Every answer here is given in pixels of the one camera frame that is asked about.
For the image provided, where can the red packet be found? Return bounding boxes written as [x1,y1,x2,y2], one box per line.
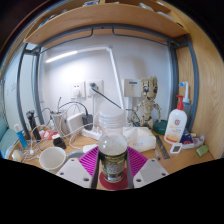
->
[41,129,59,140]

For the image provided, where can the metal ruler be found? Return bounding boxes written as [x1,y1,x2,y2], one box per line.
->
[153,134,171,160]

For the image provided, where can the white wall box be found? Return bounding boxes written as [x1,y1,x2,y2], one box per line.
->
[123,78,142,98]

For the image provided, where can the bed with light blue sheet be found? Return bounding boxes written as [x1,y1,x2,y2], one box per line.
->
[0,128,19,159]

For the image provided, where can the white charger block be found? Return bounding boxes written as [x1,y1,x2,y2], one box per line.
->
[66,112,86,133]

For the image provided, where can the grey metal frame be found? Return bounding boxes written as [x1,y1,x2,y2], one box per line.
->
[16,23,200,134]

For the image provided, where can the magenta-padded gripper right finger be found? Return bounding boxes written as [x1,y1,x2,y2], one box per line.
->
[125,146,169,189]

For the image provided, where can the black plug adapter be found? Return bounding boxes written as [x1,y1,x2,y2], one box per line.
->
[82,114,94,131]

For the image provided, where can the black electric shaver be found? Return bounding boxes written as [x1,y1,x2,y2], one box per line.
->
[25,109,43,141]

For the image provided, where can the light blue pillow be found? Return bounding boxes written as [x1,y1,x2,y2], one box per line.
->
[0,116,9,143]

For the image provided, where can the wrapped round bun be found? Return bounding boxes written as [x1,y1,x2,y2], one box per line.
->
[11,148,26,163]

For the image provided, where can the clear plastic water bottle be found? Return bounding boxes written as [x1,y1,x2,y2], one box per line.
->
[97,108,129,184]

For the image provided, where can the white pump bottle red top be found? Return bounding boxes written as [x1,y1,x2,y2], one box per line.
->
[163,94,188,145]

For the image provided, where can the wooden shelf unit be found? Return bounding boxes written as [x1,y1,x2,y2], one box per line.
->
[24,0,189,46]

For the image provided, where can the white power strip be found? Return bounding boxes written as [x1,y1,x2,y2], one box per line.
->
[81,127,103,140]

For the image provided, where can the white wall socket plate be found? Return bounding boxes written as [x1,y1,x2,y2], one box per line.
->
[70,79,104,99]

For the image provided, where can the steel tumbler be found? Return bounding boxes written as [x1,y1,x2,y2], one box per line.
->
[49,111,68,134]

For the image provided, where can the clear spray bottle blue top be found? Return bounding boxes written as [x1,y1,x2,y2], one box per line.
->
[179,81,193,129]

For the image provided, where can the white mug with blue print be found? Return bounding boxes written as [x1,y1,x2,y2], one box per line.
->
[38,146,68,174]

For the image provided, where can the dark green round container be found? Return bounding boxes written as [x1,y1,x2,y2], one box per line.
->
[153,119,169,135]

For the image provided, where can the white tissue pack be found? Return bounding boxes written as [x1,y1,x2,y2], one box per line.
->
[123,126,158,153]

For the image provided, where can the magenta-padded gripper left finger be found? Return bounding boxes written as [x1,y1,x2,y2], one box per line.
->
[55,145,101,189]

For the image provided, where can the black power cable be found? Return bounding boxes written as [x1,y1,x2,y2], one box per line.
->
[89,83,123,109]

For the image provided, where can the small black box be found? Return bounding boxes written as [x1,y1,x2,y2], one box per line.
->
[52,135,67,150]

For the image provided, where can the small white case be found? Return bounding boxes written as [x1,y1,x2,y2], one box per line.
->
[82,143,99,154]

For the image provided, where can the small white tag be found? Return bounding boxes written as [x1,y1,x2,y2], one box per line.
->
[169,142,184,154]

